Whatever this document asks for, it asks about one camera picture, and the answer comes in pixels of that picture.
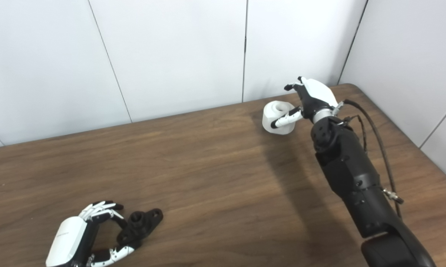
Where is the white and black right hand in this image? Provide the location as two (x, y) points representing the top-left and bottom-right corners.
(271, 76), (339, 129)

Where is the white and black left hand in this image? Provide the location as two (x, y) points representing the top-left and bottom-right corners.
(46, 201), (142, 267)

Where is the round white piece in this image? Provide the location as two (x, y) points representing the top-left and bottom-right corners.
(262, 100), (299, 136)

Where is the black flanged holder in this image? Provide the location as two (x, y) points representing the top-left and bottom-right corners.
(117, 208), (163, 247)

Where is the thin black wrist wire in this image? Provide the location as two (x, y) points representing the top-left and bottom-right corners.
(343, 115), (368, 152)

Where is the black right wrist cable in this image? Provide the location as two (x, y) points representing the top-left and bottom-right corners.
(334, 99), (404, 219)

